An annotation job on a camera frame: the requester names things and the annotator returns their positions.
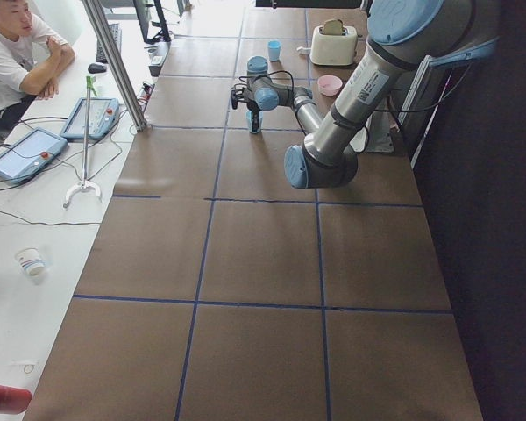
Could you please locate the toast slice in toaster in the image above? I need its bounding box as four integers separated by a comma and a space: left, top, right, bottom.
323, 18, 344, 36

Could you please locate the black monitor stand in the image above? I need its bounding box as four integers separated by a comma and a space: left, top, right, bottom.
133, 0, 171, 45

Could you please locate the teach pendant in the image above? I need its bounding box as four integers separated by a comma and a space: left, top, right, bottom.
0, 128, 68, 184
60, 97, 120, 142

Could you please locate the seated person white shirt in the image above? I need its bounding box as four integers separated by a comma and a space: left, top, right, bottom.
0, 1, 75, 132

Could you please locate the blue cup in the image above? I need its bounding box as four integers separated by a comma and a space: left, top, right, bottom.
267, 39, 281, 61
245, 110, 262, 134

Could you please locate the black keyboard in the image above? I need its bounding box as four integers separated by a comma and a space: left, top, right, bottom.
95, 23, 123, 63

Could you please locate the aluminium frame post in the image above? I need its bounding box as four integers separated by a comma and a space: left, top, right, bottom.
82, 0, 147, 132

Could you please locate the far teach pendant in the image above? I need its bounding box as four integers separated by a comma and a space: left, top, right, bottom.
60, 97, 120, 142

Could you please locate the cream toaster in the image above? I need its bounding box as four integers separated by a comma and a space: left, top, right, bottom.
309, 25, 358, 67

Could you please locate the near teach pendant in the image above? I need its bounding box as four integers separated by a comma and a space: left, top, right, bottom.
0, 128, 68, 184

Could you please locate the paper cup on desk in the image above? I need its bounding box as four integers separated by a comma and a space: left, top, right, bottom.
15, 247, 45, 276

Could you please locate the red cylinder object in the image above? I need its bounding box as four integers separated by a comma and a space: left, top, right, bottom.
0, 385, 32, 415

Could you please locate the grabber reach tool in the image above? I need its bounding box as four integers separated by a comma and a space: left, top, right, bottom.
63, 75, 102, 209

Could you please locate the black computer mouse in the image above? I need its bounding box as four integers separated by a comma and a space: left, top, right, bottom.
88, 62, 107, 75

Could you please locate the pink bowl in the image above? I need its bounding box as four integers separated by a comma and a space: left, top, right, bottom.
317, 75, 343, 96

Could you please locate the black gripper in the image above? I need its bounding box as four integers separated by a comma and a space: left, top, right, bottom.
244, 89, 261, 132

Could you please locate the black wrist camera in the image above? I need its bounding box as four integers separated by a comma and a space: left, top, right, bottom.
230, 88, 248, 110

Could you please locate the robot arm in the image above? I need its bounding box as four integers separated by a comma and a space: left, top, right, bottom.
231, 1, 501, 189

